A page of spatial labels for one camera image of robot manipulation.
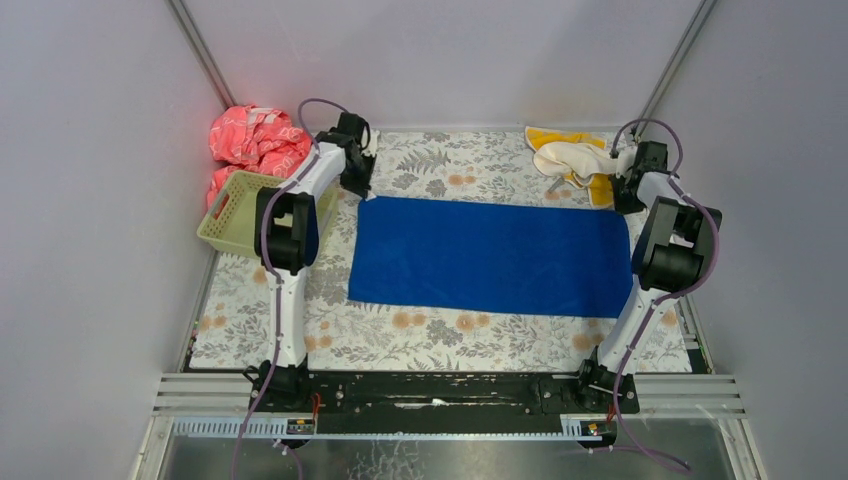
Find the blue towel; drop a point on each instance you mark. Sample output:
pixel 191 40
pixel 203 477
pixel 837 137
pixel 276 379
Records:
pixel 491 258

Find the cream towel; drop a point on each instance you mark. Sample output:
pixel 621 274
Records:
pixel 579 163

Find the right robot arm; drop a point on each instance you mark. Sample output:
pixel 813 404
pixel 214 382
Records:
pixel 673 255

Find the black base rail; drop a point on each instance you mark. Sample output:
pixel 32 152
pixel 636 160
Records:
pixel 439 403

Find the yellow towel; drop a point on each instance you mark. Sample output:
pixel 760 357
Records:
pixel 563 138

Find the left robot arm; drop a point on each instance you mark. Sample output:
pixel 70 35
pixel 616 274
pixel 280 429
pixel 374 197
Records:
pixel 287 364

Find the green plastic basket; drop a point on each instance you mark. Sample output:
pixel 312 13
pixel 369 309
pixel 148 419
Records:
pixel 232 215

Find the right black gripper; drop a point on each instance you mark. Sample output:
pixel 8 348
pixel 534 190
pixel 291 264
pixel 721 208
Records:
pixel 625 192

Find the pink patterned cloth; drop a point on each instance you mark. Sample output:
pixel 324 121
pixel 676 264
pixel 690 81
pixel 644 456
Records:
pixel 254 139

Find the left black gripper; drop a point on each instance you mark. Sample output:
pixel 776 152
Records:
pixel 361 175

